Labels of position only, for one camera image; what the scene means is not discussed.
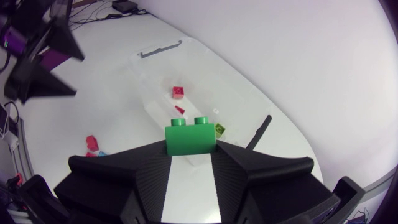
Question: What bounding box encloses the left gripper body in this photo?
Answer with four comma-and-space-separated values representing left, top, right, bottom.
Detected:
0, 0, 53, 57

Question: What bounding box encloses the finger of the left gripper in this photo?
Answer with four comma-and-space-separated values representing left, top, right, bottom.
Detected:
4, 57, 78, 105
42, 19, 86, 62

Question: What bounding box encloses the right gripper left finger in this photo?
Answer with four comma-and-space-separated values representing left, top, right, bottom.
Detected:
53, 139, 173, 224

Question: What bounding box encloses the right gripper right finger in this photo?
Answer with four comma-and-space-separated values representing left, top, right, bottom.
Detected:
210, 139, 341, 224

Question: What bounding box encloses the clear plastic container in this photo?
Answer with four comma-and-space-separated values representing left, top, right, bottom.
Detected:
129, 36, 274, 167

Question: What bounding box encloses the black power brick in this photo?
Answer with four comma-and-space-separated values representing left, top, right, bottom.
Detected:
111, 0, 139, 14

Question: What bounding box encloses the lime green toy brick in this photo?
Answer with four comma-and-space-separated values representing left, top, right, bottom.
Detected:
215, 123, 227, 139

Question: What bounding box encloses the black cable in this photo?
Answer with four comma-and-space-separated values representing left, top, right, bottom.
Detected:
68, 2, 150, 29

